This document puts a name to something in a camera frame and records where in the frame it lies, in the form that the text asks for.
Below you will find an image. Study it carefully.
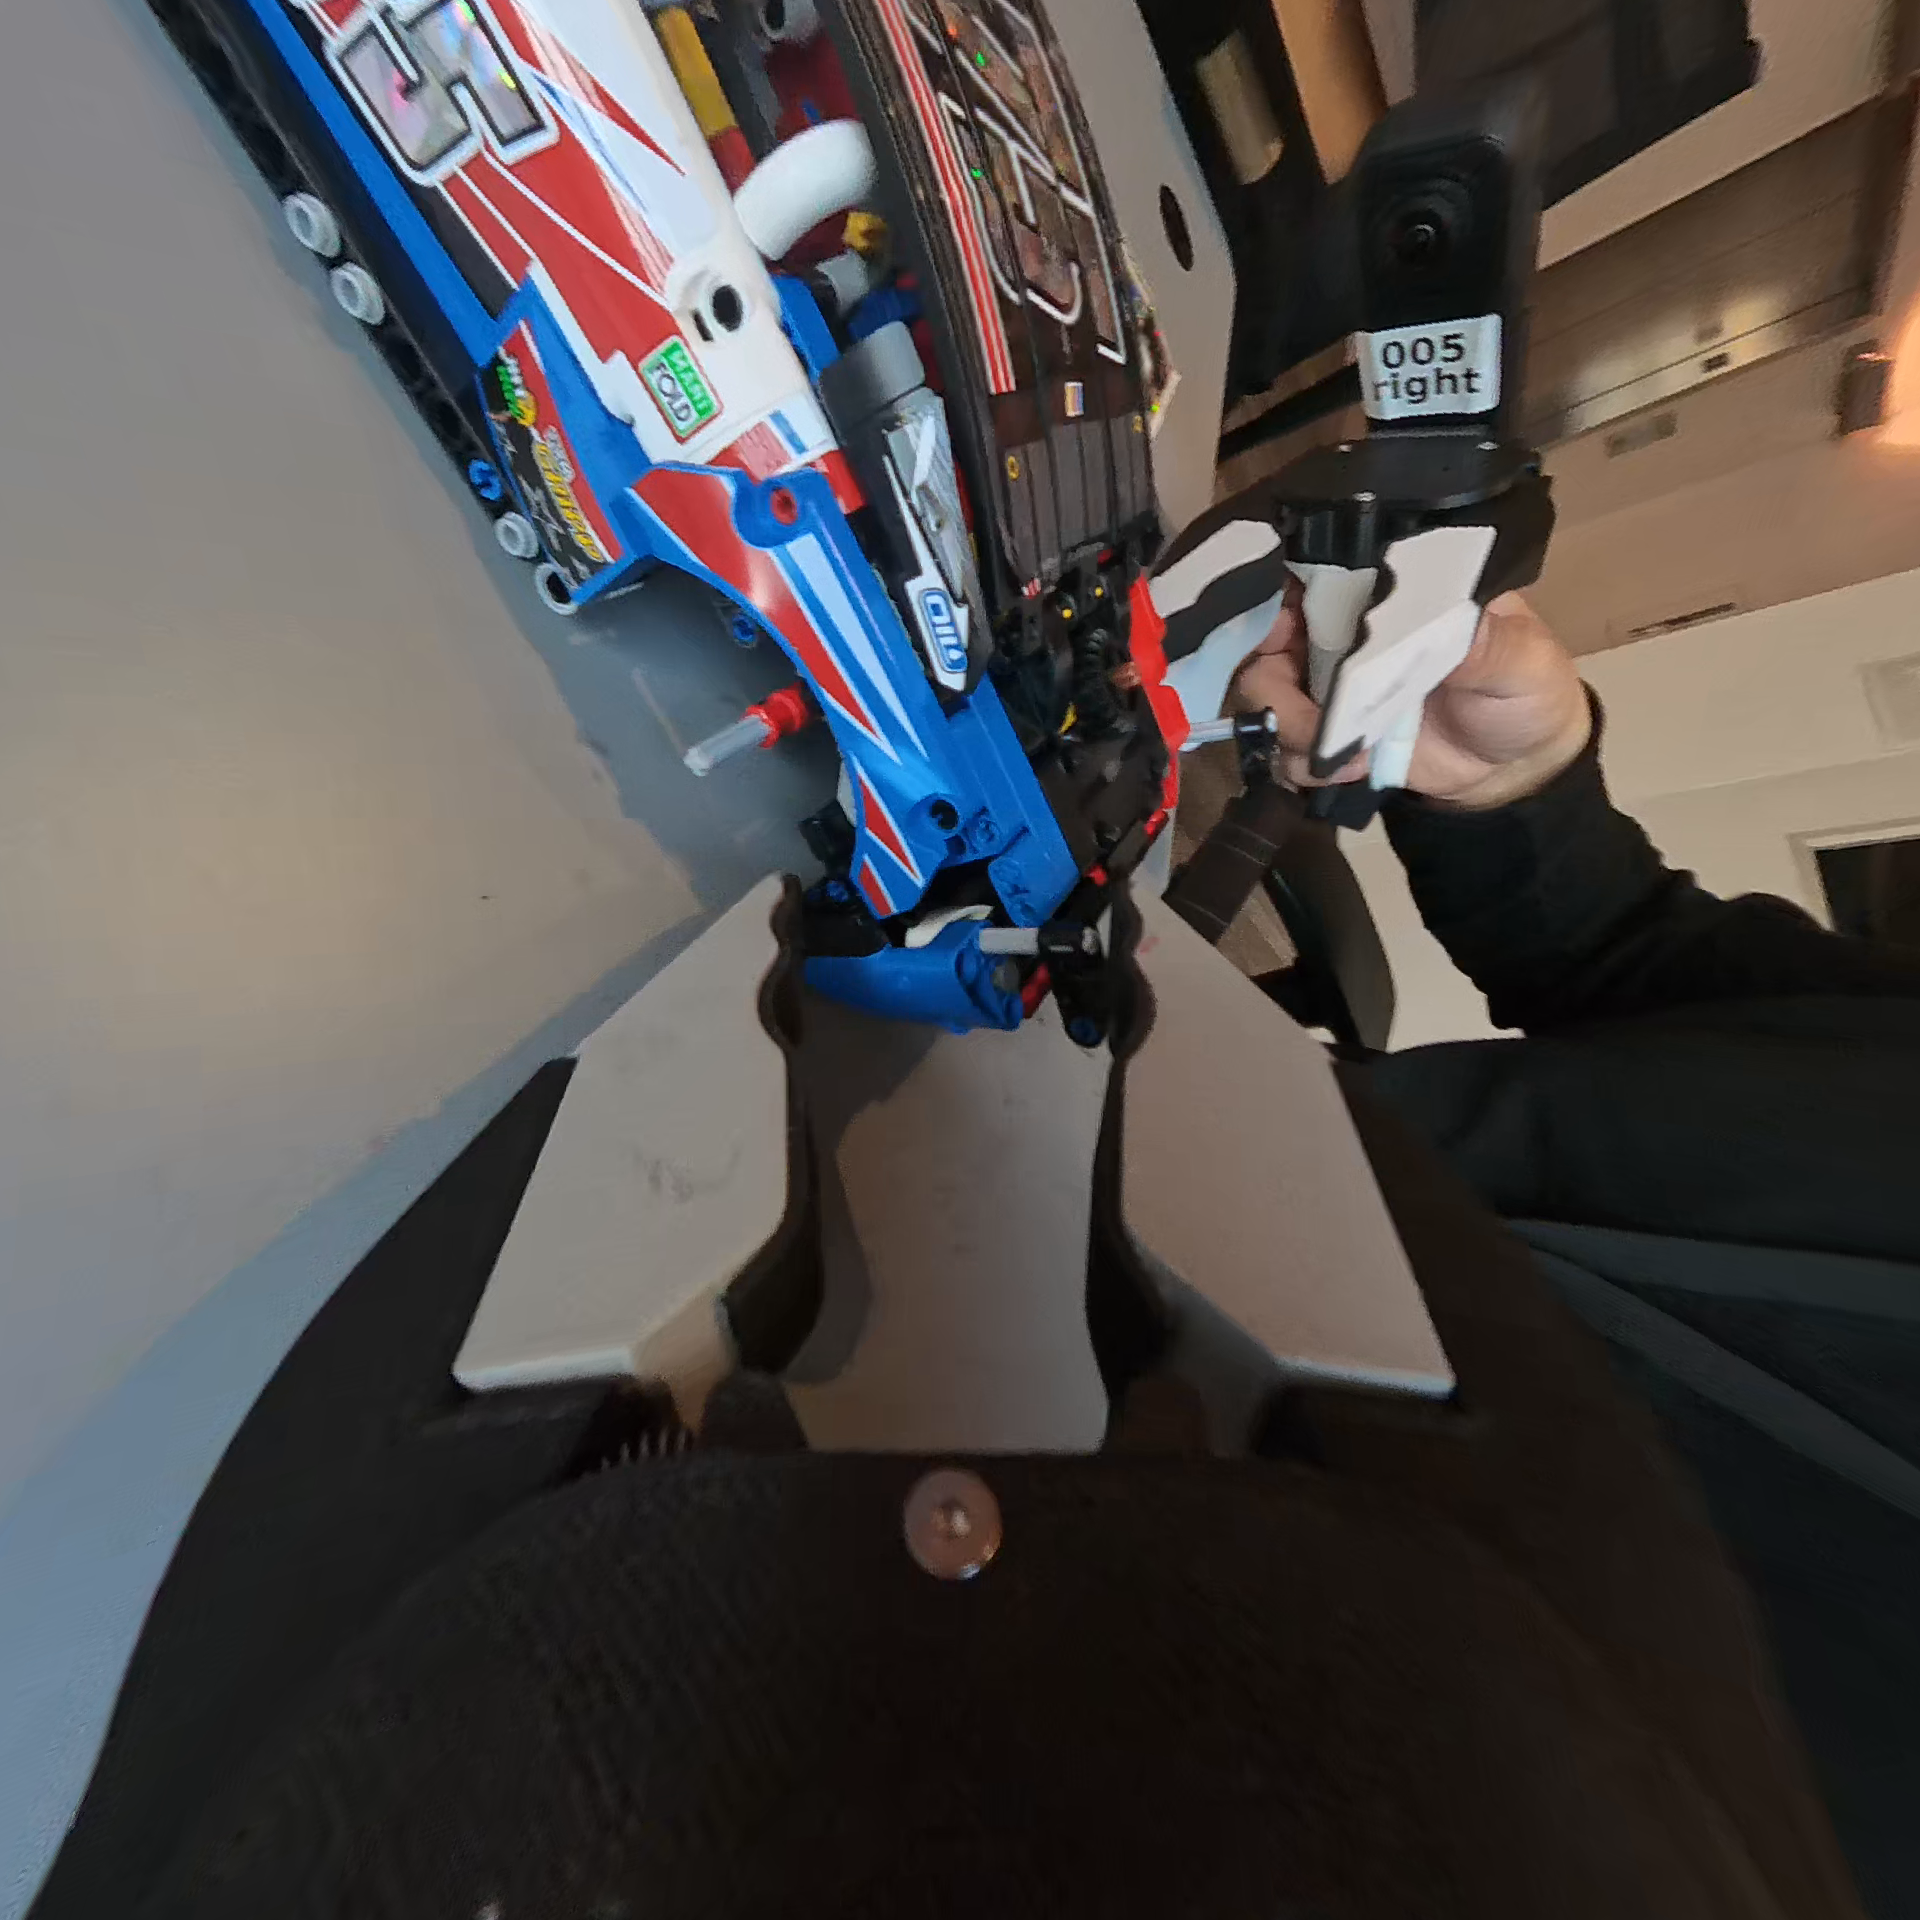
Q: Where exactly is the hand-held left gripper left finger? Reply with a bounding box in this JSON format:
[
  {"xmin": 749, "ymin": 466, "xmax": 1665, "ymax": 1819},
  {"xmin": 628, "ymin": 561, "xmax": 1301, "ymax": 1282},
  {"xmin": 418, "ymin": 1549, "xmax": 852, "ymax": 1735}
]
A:
[{"xmin": 449, "ymin": 873, "xmax": 827, "ymax": 1389}]

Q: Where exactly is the red white blue toy car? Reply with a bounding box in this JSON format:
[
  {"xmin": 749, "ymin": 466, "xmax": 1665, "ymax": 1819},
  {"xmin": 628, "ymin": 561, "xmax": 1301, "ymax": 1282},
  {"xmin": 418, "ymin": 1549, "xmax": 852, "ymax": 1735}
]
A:
[{"xmin": 150, "ymin": 0, "xmax": 1295, "ymax": 1054}]

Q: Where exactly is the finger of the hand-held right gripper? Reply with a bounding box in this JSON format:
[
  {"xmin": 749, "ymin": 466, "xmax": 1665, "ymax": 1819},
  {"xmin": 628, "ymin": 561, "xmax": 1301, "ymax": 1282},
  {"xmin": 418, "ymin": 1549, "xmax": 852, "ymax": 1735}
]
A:
[
  {"xmin": 1147, "ymin": 514, "xmax": 1292, "ymax": 708},
  {"xmin": 1309, "ymin": 525, "xmax": 1501, "ymax": 791}
]

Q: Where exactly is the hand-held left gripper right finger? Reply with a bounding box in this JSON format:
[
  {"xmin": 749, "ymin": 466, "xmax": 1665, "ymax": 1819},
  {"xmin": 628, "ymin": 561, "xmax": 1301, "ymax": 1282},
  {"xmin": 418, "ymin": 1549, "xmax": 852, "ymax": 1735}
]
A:
[{"xmin": 1088, "ymin": 883, "xmax": 1459, "ymax": 1400}]

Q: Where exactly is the person's right forearm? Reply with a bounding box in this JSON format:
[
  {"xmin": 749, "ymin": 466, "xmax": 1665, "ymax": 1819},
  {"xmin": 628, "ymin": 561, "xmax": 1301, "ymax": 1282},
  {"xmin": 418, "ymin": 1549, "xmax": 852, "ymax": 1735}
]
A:
[{"xmin": 1372, "ymin": 704, "xmax": 1920, "ymax": 1083}]

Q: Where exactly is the person's right hand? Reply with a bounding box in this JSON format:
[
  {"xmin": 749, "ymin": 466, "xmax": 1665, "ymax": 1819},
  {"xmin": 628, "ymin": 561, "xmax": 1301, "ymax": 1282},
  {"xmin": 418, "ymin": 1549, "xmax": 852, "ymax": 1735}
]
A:
[{"xmin": 1233, "ymin": 592, "xmax": 1596, "ymax": 814}]

